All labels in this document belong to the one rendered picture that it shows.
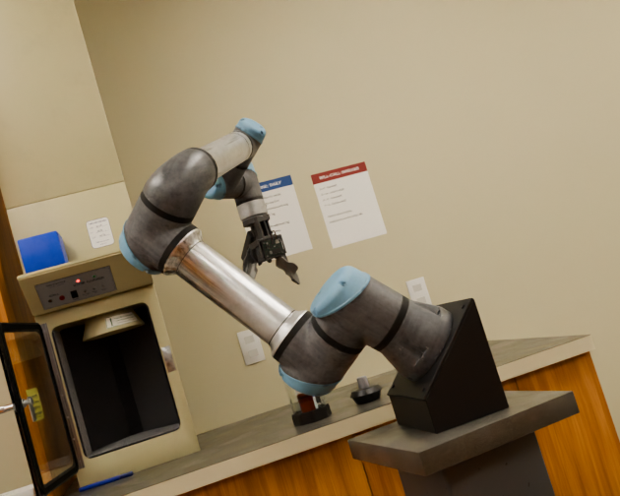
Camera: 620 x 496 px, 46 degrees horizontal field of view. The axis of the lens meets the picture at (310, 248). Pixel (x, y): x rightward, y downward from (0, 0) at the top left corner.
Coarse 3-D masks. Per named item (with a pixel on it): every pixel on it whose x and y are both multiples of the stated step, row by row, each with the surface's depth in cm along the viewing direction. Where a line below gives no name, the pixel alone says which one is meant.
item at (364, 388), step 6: (360, 378) 191; (366, 378) 192; (360, 384) 191; (366, 384) 191; (372, 384) 195; (378, 384) 192; (354, 390) 194; (360, 390) 190; (366, 390) 188; (372, 390) 188; (378, 390) 189; (354, 396) 189; (360, 396) 188; (366, 396) 188; (372, 396) 189; (378, 396) 190; (360, 402) 189; (366, 402) 189
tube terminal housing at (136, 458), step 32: (96, 192) 200; (32, 224) 195; (64, 224) 197; (64, 320) 193; (160, 320) 198; (64, 384) 191; (128, 448) 191; (160, 448) 193; (192, 448) 195; (96, 480) 189
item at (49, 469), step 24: (24, 336) 176; (24, 360) 171; (24, 384) 166; (48, 384) 183; (24, 408) 162; (48, 408) 178; (48, 432) 173; (48, 456) 168; (72, 456) 185; (48, 480) 164
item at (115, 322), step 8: (112, 312) 199; (120, 312) 200; (128, 312) 202; (88, 320) 201; (96, 320) 198; (104, 320) 198; (112, 320) 198; (120, 320) 199; (128, 320) 200; (136, 320) 202; (88, 328) 199; (96, 328) 197; (104, 328) 197; (112, 328) 197; (120, 328) 197; (128, 328) 213; (88, 336) 198; (96, 336) 196; (104, 336) 211
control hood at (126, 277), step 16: (96, 256) 186; (112, 256) 187; (32, 272) 183; (48, 272) 183; (64, 272) 185; (80, 272) 187; (112, 272) 190; (128, 272) 192; (144, 272) 194; (32, 288) 185; (128, 288) 195; (32, 304) 187
